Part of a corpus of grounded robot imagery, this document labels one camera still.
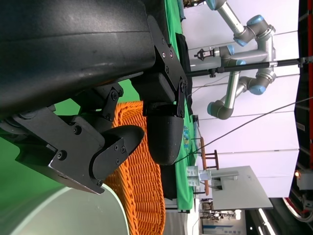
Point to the white teal carton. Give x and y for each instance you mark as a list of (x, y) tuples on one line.
[(192, 176)]

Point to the brown wooden stool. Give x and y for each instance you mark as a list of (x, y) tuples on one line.
[(202, 151)]

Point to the grey flat panel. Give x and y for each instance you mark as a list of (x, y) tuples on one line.
[(244, 191)]

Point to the pale grey-green bowl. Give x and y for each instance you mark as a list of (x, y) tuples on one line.
[(73, 213)]

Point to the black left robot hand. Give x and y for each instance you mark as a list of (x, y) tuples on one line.
[(73, 49)]

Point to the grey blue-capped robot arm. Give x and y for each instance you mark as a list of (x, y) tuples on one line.
[(249, 55), (232, 90)]

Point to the green cloth with print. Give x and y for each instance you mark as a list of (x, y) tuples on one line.
[(182, 200)]

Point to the orange wicker basket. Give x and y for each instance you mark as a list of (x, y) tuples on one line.
[(144, 186)]

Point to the pale blue carton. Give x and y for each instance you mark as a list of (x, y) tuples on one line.
[(205, 175)]

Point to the black metal pole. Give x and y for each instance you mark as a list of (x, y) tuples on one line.
[(256, 65)]

